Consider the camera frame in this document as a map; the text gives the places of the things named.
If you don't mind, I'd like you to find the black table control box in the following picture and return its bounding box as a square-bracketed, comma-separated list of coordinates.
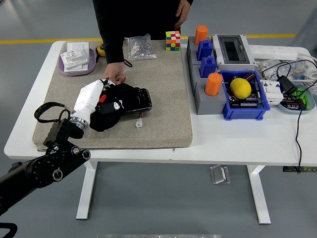
[283, 166, 317, 173]

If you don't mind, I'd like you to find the green plastic part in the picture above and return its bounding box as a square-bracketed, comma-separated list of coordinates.
[289, 88, 312, 111]

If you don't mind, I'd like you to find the white cable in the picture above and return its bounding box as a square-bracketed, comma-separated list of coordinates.
[296, 53, 317, 87]

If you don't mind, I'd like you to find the white plug with wires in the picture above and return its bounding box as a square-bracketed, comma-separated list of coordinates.
[135, 112, 145, 128]

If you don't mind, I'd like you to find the person's right hand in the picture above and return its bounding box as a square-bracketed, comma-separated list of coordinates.
[103, 61, 126, 85]

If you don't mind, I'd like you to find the white flat wall plate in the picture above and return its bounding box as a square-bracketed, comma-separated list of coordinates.
[67, 41, 90, 54]

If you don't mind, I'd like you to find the grey-brown mat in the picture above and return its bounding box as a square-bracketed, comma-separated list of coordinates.
[32, 40, 194, 151]

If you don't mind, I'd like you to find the yellow lemon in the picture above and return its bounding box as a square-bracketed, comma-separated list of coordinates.
[230, 77, 252, 100]

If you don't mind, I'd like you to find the light blue dish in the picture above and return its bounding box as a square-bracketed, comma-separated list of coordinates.
[277, 83, 317, 115]

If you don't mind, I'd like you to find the orange cylinder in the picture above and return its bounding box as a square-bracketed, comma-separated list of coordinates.
[204, 72, 223, 97]
[194, 25, 209, 46]

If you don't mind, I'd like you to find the white wall switch panel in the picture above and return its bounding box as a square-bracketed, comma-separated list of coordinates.
[63, 60, 89, 72]

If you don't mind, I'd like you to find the black rag with red tag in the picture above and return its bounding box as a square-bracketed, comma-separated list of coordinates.
[89, 83, 141, 132]

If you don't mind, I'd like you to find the silver metal floor plate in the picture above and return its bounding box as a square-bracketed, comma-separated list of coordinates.
[209, 164, 232, 185]

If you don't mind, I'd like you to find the black power adapter with cord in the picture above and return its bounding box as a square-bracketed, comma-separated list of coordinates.
[261, 60, 317, 174]

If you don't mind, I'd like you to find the dark circuit board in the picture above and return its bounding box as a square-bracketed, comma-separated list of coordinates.
[227, 81, 264, 109]

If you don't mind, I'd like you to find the white power strip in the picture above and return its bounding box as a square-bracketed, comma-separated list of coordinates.
[248, 44, 299, 61]

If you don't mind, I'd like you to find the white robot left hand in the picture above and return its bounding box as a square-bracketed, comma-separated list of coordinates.
[73, 78, 125, 119]

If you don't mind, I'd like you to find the white electrical distribution box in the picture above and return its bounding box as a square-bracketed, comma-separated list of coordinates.
[212, 34, 257, 72]

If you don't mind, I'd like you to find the colourful puzzle cube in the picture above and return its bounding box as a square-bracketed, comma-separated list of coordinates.
[165, 30, 181, 52]

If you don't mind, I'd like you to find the white circuit breaker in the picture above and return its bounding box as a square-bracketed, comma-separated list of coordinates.
[260, 79, 284, 105]

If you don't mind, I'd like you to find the white table leg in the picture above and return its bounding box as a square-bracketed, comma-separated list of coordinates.
[247, 165, 271, 225]
[76, 161, 99, 220]

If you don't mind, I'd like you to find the clear bag of screws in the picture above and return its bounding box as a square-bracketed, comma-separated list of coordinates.
[124, 33, 158, 61]

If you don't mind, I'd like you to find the purple oval tray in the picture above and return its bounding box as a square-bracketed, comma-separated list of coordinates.
[57, 48, 97, 76]

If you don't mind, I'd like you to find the white socket module with holes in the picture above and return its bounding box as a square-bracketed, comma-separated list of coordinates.
[60, 49, 89, 65]

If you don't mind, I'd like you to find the blue plastic bin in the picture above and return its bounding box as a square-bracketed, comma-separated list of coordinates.
[219, 70, 271, 121]

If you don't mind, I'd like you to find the clear bag of small parts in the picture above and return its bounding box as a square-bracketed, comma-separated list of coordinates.
[255, 59, 317, 84]

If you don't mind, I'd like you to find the person's left hand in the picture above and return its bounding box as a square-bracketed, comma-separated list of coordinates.
[174, 0, 191, 29]

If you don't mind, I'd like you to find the blue peg block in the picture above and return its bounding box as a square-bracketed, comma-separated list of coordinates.
[197, 39, 214, 62]
[200, 56, 218, 79]

